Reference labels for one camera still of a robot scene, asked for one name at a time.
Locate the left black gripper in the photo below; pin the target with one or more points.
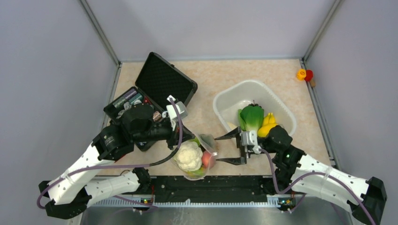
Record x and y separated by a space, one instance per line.
173 140

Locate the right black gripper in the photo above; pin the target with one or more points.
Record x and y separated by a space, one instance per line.
244 150

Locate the white toy cauliflower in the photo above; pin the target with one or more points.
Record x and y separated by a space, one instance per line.
188 157

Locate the clear pink-dotted zip bag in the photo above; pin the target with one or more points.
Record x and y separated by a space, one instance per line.
206 143

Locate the pink toy peach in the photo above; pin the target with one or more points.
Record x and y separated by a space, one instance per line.
208 160

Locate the white oval plastic basket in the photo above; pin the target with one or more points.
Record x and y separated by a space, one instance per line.
227 103

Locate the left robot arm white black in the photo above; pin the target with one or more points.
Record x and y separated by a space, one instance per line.
76 190

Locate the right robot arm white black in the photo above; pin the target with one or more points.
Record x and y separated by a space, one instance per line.
293 169

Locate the green toy bok choy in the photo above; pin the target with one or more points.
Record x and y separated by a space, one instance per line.
250 118

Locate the yellow toy bell pepper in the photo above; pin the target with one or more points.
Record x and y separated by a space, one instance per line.
269 119

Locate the black toy grape cluster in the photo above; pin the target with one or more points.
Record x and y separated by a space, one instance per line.
254 104

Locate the black poker chip case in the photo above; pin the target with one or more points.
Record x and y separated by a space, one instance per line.
149 93

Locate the orange toy piece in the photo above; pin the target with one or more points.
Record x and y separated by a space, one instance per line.
301 75

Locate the red toy piece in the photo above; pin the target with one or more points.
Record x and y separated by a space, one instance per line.
309 75

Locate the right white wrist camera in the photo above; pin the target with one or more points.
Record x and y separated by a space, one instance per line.
249 139

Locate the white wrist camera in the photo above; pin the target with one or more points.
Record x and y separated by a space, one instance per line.
249 139
174 109

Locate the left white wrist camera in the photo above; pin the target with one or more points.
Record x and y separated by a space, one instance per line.
174 109

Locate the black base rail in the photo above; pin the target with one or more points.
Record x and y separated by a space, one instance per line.
211 189

